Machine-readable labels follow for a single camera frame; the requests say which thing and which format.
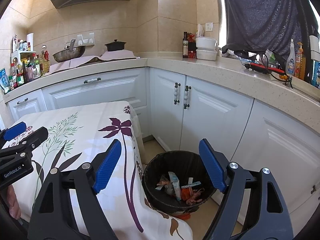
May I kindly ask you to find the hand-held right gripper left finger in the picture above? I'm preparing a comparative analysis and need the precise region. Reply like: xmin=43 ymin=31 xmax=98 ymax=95
xmin=27 ymin=139 xmax=122 ymax=240

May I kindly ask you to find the white lidded container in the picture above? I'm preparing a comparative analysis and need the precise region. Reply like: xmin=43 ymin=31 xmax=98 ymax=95
xmin=196 ymin=49 xmax=217 ymax=61
xmin=195 ymin=37 xmax=217 ymax=50

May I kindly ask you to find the row of condiment bottles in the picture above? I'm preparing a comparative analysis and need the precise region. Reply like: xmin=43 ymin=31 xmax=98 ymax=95
xmin=9 ymin=34 xmax=42 ymax=91

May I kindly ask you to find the red box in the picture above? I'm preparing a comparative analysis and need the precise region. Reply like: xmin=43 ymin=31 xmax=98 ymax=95
xmin=187 ymin=33 xmax=197 ymax=59

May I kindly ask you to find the pale stove cover cloth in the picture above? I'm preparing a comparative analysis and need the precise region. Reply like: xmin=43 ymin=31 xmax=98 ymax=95
xmin=45 ymin=51 xmax=141 ymax=75

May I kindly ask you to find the person's left hand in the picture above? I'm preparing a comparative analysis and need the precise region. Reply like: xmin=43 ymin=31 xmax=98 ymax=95
xmin=6 ymin=185 xmax=22 ymax=219

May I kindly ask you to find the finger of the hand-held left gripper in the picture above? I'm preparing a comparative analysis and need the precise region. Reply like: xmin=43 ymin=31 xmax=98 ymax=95
xmin=12 ymin=127 xmax=49 ymax=159
xmin=0 ymin=122 xmax=27 ymax=142

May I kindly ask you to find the orange white small wrapper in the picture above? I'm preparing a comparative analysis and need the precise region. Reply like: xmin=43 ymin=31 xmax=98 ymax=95
xmin=156 ymin=175 xmax=171 ymax=192

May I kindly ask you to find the floral printed tablecloth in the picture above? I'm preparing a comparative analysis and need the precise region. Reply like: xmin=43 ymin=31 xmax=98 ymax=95
xmin=7 ymin=101 xmax=193 ymax=240

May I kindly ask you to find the black cooking pot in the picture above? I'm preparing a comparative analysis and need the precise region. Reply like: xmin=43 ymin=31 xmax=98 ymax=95
xmin=104 ymin=39 xmax=126 ymax=52

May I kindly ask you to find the blue white plastic wrapper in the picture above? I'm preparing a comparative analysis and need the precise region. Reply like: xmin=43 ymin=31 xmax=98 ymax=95
xmin=168 ymin=172 xmax=182 ymax=201

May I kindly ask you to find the translucent plastic sheet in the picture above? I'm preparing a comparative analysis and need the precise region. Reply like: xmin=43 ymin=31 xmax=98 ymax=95
xmin=130 ymin=107 xmax=146 ymax=153

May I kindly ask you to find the yellow cooking oil bottle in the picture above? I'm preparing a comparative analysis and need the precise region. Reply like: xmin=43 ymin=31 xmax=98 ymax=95
xmin=40 ymin=45 xmax=51 ymax=74

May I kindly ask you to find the cabinet door handle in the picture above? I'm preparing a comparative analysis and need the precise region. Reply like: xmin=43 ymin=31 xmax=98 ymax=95
xmin=184 ymin=86 xmax=191 ymax=109
xmin=174 ymin=82 xmax=181 ymax=105

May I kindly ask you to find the red white striped wrapper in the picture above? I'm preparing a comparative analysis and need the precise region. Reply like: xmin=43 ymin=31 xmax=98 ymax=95
xmin=185 ymin=189 xmax=204 ymax=207

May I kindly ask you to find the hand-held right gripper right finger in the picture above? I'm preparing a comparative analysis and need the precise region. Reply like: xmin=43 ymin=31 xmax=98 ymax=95
xmin=199 ymin=138 xmax=294 ymax=240

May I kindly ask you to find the orange liquid bottle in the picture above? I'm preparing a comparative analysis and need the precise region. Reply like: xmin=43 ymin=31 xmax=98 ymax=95
xmin=295 ymin=42 xmax=306 ymax=81

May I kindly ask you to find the paper towel roll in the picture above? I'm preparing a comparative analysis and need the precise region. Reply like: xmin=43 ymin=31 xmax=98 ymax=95
xmin=26 ymin=32 xmax=35 ymax=52

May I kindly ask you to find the white kitchen cabinet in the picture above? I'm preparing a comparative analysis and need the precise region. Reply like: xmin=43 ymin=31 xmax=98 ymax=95
xmin=4 ymin=57 xmax=320 ymax=231

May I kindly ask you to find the white crumpled cloth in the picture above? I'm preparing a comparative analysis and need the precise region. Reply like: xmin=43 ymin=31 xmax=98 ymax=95
xmin=221 ymin=49 xmax=240 ymax=58

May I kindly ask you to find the blue white packet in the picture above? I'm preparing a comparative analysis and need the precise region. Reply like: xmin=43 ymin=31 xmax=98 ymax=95
xmin=0 ymin=68 xmax=12 ymax=94

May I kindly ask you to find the large orange plastic bag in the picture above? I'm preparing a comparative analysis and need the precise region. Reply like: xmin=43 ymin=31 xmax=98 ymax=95
xmin=180 ymin=188 xmax=192 ymax=201

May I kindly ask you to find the white wall hook rack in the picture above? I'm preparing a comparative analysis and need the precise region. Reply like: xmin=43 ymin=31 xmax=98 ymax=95
xmin=76 ymin=32 xmax=95 ymax=46

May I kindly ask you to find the black trash bin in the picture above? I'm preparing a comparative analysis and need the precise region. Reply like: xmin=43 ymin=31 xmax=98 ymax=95
xmin=142 ymin=150 xmax=217 ymax=220

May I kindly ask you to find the red black appliance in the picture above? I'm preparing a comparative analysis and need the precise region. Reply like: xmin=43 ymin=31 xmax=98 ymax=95
xmin=244 ymin=62 xmax=286 ymax=75

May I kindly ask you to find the dark glass bottle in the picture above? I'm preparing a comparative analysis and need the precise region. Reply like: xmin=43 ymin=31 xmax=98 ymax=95
xmin=182 ymin=32 xmax=189 ymax=58

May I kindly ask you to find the dark curtain cloth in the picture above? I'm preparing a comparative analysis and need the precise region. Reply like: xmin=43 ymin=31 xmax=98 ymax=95
xmin=221 ymin=0 xmax=320 ymax=61

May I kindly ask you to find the steel wok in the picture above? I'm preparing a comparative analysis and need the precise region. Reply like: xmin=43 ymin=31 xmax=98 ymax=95
xmin=52 ymin=39 xmax=86 ymax=63

